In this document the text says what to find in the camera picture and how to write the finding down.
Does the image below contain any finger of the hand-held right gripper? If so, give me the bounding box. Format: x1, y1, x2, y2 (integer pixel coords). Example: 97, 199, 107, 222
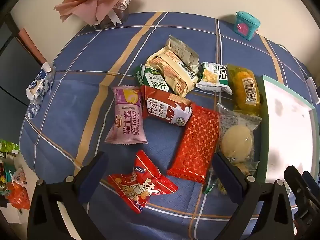
301, 171, 320, 230
284, 165, 315, 230

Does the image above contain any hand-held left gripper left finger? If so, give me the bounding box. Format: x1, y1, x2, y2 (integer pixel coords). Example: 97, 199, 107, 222
27, 151, 109, 240

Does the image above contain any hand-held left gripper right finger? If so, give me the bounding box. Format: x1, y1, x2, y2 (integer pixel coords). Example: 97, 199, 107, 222
212, 152, 299, 240

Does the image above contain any small green-edged clear packet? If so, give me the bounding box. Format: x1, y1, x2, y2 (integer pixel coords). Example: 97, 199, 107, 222
202, 164, 228, 195

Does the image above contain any clear bun packet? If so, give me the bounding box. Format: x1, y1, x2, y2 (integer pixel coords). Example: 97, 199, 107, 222
216, 101, 262, 179

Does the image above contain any red patterned snack packet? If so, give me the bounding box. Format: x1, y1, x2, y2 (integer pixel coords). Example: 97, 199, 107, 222
167, 104, 220, 184

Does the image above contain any red cartoon snack packet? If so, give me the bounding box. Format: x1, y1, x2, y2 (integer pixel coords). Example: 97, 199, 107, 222
107, 150, 178, 214

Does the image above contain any white tray with green rim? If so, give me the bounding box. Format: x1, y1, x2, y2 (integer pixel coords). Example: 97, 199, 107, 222
259, 74, 316, 188

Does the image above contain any pink cake roll packet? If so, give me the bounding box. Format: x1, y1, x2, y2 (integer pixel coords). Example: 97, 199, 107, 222
104, 85, 148, 145

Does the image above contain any yellow snack packet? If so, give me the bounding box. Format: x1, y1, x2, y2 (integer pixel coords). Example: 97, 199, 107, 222
226, 64, 263, 117

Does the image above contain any brown white biscuit packet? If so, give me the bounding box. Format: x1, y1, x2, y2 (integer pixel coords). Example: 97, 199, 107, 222
141, 85, 192, 127

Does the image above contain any green white cracker packet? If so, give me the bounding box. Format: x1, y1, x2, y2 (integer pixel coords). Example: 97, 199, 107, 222
196, 62, 233, 95

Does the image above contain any beige sandwich biscuit packet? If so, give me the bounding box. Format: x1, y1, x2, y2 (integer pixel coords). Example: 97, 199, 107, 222
146, 49, 199, 98

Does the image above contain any orange bag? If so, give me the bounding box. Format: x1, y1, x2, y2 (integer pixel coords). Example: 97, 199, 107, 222
5, 167, 30, 209

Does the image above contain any green bag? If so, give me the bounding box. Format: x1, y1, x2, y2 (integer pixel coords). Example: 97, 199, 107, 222
0, 139, 20, 159

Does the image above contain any crumpled blue white wrapper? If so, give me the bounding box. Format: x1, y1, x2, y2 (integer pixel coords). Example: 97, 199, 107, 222
26, 62, 56, 118

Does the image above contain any dark green white packet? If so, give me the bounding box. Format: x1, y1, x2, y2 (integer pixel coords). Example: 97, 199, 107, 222
136, 64, 170, 93

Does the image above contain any blue plaid cloth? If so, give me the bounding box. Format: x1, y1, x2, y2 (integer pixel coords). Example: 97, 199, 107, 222
19, 11, 320, 240

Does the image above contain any dark furniture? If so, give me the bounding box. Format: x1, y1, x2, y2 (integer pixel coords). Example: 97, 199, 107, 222
0, 12, 48, 110

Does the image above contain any teal toy house box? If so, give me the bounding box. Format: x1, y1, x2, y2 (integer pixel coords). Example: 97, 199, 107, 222
233, 11, 260, 35

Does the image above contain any white cable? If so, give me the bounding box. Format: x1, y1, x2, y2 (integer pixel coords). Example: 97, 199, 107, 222
277, 44, 310, 79

